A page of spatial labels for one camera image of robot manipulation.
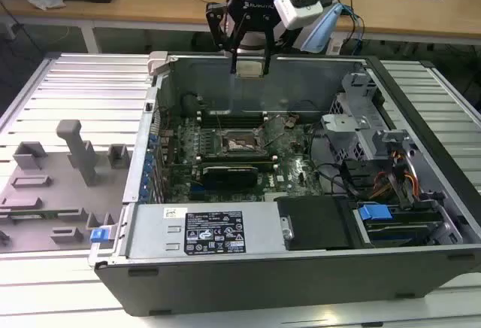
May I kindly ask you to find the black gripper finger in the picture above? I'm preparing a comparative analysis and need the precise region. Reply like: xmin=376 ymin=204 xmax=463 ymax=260
xmin=262 ymin=21 xmax=301 ymax=76
xmin=205 ymin=1 xmax=250 ymax=76

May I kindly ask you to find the silver CPU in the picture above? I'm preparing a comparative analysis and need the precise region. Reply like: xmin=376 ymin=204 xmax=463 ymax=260
xmin=235 ymin=60 xmax=264 ymax=79

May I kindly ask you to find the metal socket cover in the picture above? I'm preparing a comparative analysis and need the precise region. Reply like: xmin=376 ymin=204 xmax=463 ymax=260
xmin=254 ymin=116 xmax=289 ymax=147

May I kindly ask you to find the CPU socket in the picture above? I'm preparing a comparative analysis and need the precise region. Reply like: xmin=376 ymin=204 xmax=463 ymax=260
xmin=220 ymin=129 xmax=265 ymax=156

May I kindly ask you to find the wooden desk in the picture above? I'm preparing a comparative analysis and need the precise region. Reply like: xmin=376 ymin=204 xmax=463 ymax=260
xmin=0 ymin=0 xmax=481 ymax=45

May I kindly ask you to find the silver drive cage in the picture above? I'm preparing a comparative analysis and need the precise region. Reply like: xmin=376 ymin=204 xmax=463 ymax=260
xmin=321 ymin=71 xmax=422 ymax=178

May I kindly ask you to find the black graphics card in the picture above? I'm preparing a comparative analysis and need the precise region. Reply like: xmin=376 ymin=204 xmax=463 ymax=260
xmin=201 ymin=164 xmax=260 ymax=189

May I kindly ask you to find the green motherboard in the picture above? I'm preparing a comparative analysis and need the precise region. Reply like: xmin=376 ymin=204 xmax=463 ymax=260
xmin=159 ymin=115 xmax=328 ymax=205

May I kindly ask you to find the black power supply label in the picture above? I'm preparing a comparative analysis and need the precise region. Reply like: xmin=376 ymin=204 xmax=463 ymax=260
xmin=183 ymin=210 xmax=244 ymax=257

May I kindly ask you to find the black plastic shroud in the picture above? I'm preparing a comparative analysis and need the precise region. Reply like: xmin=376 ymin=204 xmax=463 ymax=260
xmin=276 ymin=196 xmax=354 ymax=252

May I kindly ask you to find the silver power supply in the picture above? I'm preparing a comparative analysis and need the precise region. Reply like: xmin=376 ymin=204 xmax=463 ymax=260
xmin=126 ymin=202 xmax=286 ymax=260

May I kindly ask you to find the hard disk in blue carrier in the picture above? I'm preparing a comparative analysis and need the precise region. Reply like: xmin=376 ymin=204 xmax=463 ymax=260
xmin=355 ymin=202 xmax=446 ymax=248

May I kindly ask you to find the black PC case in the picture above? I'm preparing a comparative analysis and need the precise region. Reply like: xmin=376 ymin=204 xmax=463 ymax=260
xmin=86 ymin=51 xmax=481 ymax=317

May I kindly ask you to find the grey parts rack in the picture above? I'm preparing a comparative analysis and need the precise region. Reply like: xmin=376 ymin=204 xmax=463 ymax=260
xmin=0 ymin=119 xmax=132 ymax=254

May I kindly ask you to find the green RAM stick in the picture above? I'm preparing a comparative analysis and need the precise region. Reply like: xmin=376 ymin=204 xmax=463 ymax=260
xmin=9 ymin=211 xmax=59 ymax=219

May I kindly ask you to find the black wire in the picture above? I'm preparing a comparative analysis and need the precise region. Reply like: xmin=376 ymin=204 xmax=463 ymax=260
xmin=317 ymin=158 xmax=375 ymax=197

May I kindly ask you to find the orange wire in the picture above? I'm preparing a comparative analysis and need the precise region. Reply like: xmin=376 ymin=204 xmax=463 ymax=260
xmin=390 ymin=150 xmax=420 ymax=197

